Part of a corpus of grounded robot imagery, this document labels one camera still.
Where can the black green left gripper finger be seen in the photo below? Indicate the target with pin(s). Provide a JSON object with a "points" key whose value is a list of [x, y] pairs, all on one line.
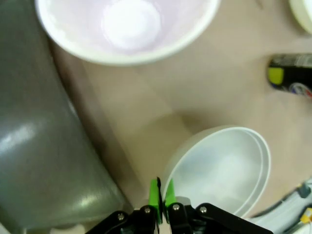
{"points": [[136, 219]]}

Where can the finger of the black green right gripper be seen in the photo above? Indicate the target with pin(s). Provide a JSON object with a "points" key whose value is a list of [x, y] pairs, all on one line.
{"points": [[195, 217]]}

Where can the small white bowl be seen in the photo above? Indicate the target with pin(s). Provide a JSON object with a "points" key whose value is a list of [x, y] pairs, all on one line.
{"points": [[219, 170]]}

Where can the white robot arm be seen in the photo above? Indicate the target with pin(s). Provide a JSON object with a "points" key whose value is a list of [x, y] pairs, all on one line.
{"points": [[290, 212]]}

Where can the grey metal container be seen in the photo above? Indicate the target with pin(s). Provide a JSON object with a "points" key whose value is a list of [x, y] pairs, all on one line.
{"points": [[44, 136]]}

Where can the large white bowl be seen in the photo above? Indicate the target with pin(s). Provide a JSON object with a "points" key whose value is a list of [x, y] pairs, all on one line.
{"points": [[126, 29]]}

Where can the white plate edge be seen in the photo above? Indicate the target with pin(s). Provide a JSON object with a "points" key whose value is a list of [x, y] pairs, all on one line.
{"points": [[302, 14]]}

